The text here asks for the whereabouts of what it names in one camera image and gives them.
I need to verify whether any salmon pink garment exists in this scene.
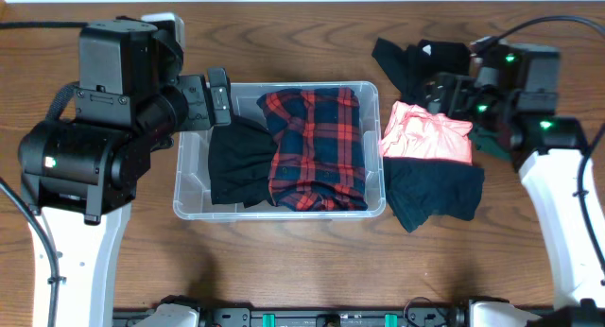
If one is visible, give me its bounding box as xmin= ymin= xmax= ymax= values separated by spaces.
xmin=379 ymin=102 xmax=473 ymax=164

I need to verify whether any red navy plaid shirt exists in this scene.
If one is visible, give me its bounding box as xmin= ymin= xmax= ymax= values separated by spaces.
xmin=256 ymin=87 xmax=368 ymax=212

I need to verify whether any dark green garment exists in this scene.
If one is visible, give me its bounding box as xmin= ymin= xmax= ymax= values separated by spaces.
xmin=468 ymin=124 xmax=510 ymax=162

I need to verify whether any black garment with white tag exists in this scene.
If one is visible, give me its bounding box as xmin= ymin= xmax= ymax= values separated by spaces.
xmin=372 ymin=38 xmax=471 ymax=105

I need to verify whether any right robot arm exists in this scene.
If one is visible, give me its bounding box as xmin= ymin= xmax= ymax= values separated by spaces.
xmin=424 ymin=43 xmax=604 ymax=326

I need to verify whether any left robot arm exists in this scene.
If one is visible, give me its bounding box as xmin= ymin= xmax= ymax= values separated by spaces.
xmin=18 ymin=13 xmax=232 ymax=326

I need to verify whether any black mounting rail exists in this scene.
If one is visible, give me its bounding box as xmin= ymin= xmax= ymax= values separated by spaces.
xmin=111 ymin=296 xmax=605 ymax=327

